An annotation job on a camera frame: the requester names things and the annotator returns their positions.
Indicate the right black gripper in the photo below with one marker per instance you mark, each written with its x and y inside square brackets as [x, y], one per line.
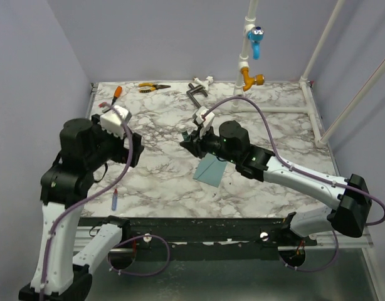
[195, 147]

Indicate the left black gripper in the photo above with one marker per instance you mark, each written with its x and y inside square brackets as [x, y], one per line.
[122, 155]

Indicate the teal paper envelope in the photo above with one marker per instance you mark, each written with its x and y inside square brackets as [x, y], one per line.
[210, 170]

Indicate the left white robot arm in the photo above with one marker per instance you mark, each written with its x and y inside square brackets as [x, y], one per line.
[86, 145]

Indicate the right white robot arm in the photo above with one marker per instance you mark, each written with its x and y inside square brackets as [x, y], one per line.
[346, 201]

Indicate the white pipe fitting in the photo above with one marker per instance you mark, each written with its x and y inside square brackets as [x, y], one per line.
[204, 83]

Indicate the orange tap valve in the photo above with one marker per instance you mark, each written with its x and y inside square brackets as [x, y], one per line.
[249, 81]

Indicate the blue tap valve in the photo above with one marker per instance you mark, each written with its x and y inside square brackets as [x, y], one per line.
[255, 35]

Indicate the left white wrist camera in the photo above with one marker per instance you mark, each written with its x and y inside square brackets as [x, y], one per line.
[111, 121]

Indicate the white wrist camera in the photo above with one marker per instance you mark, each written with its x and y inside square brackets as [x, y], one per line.
[203, 119]
[111, 121]

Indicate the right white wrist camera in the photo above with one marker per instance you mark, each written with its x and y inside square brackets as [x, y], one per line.
[203, 119]

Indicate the orange handled screwdriver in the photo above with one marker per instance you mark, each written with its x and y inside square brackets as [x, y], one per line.
[116, 94]

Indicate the dark metal crank handle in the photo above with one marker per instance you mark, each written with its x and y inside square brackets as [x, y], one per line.
[193, 90]

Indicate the yellow handled pliers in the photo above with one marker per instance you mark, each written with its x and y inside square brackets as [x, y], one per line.
[151, 87]

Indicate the aluminium rail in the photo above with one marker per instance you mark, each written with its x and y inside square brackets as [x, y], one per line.
[325, 240]

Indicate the white PVC pipe frame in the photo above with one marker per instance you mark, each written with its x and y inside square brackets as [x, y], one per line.
[321, 139]

